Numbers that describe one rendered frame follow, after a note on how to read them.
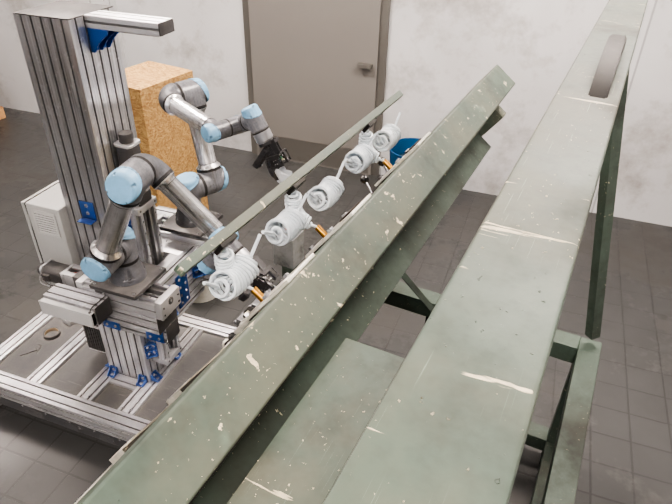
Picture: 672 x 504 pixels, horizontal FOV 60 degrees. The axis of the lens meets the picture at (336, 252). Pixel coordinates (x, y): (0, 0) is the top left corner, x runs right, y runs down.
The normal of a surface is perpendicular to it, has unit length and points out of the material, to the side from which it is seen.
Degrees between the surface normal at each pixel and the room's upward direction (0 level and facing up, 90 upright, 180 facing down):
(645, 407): 0
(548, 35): 90
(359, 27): 90
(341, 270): 37
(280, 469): 0
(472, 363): 0
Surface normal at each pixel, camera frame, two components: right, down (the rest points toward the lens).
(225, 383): 0.56, -0.50
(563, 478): 0.02, -0.83
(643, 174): -0.34, 0.52
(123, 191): -0.17, 0.45
